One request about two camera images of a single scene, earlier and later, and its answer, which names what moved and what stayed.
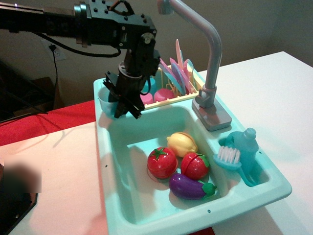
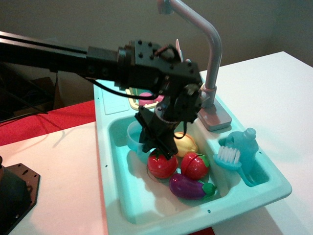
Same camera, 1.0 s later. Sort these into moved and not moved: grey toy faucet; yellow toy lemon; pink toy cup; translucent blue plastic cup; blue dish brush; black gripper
Moved: translucent blue plastic cup; black gripper
Not moved: blue dish brush; yellow toy lemon; pink toy cup; grey toy faucet
